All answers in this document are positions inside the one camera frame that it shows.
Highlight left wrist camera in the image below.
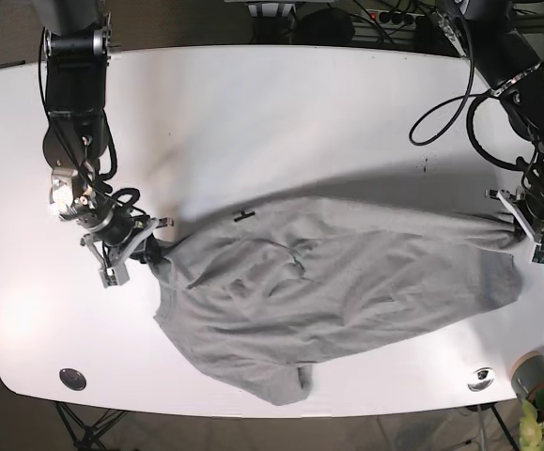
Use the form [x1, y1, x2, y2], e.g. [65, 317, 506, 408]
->
[532, 244, 544, 265]

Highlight white power strip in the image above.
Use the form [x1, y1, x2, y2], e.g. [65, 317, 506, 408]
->
[367, 9, 419, 27]

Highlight left table grommet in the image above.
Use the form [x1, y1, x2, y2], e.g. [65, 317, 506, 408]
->
[59, 368, 87, 391]

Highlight tangled black cables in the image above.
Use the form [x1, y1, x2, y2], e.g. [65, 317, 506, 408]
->
[252, 0, 544, 57]

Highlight table grommet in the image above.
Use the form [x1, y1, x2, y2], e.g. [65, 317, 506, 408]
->
[59, 368, 87, 391]
[466, 367, 495, 393]

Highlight right table grommet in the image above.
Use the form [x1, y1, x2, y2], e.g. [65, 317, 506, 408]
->
[466, 367, 495, 393]

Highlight black folding stand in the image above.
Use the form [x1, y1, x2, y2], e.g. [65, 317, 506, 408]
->
[54, 401, 127, 451]

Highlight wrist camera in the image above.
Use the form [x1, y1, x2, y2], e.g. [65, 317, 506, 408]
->
[532, 244, 544, 265]
[99, 265, 130, 288]

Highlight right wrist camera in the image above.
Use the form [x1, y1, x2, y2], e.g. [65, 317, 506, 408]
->
[99, 265, 130, 288]

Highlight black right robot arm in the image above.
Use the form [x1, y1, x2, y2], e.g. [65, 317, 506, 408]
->
[33, 1, 171, 288]

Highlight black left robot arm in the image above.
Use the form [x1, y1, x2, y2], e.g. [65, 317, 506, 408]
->
[436, 1, 544, 247]

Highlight grey plant pot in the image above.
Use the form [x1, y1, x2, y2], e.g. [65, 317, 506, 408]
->
[509, 351, 544, 402]

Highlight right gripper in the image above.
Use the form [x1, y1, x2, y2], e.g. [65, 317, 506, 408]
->
[50, 167, 173, 268]

